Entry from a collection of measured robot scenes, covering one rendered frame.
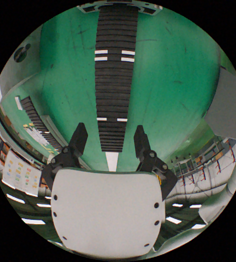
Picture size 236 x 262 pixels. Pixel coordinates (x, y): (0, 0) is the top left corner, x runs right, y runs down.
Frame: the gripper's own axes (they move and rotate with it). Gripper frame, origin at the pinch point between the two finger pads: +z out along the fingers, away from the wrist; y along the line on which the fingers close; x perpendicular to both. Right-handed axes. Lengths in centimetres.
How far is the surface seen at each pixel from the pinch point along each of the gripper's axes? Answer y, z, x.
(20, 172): -271, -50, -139
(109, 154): -0.9, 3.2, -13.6
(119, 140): 1.6, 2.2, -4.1
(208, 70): 19.3, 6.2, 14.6
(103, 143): -1.6, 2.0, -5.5
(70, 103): -8.7, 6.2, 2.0
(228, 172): 776, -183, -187
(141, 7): 2.7, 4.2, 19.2
